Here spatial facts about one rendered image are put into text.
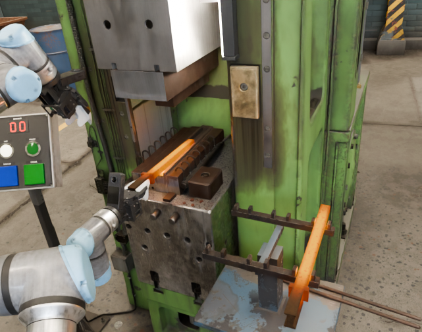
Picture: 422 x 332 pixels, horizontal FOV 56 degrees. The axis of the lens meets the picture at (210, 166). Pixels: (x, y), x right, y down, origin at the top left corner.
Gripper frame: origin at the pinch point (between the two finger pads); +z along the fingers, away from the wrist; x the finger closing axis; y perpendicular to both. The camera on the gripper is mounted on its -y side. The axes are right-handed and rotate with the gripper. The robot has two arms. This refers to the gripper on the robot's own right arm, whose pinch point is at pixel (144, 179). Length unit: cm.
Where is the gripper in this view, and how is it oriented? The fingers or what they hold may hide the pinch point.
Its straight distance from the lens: 136.0
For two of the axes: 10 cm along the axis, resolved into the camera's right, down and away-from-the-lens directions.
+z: 4.1, -4.6, 7.9
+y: 0.8, 8.8, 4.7
